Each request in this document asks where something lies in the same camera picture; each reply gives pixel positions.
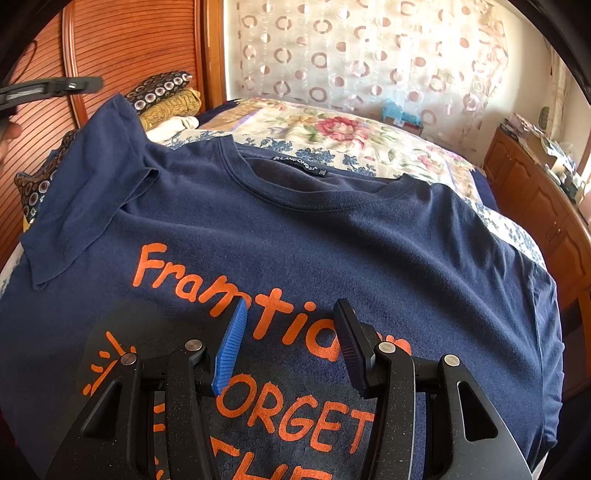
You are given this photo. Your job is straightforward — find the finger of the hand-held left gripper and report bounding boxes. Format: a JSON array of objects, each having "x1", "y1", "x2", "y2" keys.
[{"x1": 0, "y1": 76, "x2": 103, "y2": 117}]

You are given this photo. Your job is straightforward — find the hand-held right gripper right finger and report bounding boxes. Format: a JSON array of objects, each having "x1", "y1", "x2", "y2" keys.
[{"x1": 333, "y1": 298, "x2": 532, "y2": 480}]

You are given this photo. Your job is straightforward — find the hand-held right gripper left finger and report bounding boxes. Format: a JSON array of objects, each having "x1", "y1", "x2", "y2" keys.
[{"x1": 46, "y1": 299, "x2": 250, "y2": 480}]

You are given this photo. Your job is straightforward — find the navy t-shirt with orange print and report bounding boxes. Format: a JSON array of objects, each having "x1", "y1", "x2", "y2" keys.
[{"x1": 0, "y1": 95, "x2": 565, "y2": 480}]

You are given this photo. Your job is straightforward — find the person's left hand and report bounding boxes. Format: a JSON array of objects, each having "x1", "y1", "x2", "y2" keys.
[{"x1": 0, "y1": 122, "x2": 22, "y2": 160}]

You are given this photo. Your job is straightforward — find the wooden slatted wardrobe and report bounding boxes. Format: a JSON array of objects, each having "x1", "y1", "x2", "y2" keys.
[{"x1": 0, "y1": 0, "x2": 227, "y2": 268}]

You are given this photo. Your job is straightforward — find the dark cloth with circle print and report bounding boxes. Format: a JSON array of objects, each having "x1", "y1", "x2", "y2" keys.
[{"x1": 14, "y1": 70, "x2": 194, "y2": 224}]

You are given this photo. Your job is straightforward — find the white folded cloth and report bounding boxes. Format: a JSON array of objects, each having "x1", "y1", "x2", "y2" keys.
[{"x1": 147, "y1": 115, "x2": 199, "y2": 144}]

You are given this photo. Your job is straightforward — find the white quilt with blue flowers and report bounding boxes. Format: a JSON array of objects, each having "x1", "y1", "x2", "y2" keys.
[{"x1": 0, "y1": 129, "x2": 548, "y2": 296}]

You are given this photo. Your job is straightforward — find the navy blanket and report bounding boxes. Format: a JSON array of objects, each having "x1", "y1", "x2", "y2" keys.
[{"x1": 471, "y1": 166, "x2": 499, "y2": 210}]

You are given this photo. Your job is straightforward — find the rose floral blanket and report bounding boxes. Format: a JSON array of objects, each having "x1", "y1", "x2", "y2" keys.
[{"x1": 198, "y1": 98, "x2": 485, "y2": 204}]

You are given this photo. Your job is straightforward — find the wooden cabinet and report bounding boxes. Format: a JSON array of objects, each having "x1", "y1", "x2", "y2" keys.
[{"x1": 482, "y1": 127, "x2": 591, "y2": 296}]

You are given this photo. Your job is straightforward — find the sheer curtain with pink circles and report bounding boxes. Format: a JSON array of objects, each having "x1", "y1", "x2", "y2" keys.
[{"x1": 233, "y1": 0, "x2": 509, "y2": 153}]

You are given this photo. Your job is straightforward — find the blue tissue box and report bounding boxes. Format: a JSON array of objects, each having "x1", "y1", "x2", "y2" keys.
[{"x1": 381, "y1": 100, "x2": 423, "y2": 134}]

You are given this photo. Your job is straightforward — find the assorted clutter pile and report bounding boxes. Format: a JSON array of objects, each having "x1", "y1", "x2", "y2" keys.
[{"x1": 501, "y1": 106, "x2": 591, "y2": 208}]

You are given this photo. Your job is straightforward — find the lace window curtain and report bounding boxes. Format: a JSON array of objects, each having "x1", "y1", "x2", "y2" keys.
[{"x1": 549, "y1": 46, "x2": 578, "y2": 144}]

